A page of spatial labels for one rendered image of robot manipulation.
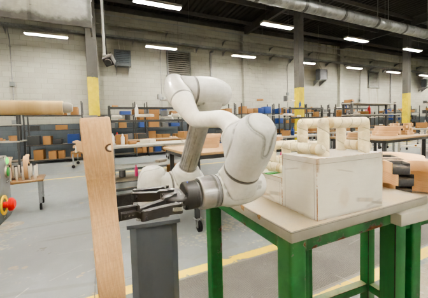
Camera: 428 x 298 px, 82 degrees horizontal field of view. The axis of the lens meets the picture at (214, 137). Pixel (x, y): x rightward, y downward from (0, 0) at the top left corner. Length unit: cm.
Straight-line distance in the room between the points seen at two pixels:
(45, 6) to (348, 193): 83
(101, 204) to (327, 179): 57
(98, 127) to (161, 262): 116
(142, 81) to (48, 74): 359
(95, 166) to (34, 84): 1158
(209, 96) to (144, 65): 1109
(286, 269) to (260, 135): 37
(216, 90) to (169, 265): 96
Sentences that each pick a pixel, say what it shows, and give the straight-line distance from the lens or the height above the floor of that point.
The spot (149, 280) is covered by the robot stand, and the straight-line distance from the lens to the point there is 155.
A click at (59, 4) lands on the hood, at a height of 142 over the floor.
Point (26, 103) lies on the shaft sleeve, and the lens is 68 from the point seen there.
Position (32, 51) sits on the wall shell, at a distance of 1225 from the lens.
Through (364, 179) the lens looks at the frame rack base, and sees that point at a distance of 87.
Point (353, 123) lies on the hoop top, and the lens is 83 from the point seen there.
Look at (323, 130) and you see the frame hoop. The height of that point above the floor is 118.
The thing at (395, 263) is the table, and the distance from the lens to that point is 113.
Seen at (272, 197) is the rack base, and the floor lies 95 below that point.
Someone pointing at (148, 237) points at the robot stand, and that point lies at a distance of 144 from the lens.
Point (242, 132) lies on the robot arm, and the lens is 58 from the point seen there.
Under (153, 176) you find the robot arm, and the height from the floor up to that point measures 93.
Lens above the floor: 120
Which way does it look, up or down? 3 degrees down
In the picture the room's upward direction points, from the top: 2 degrees counter-clockwise
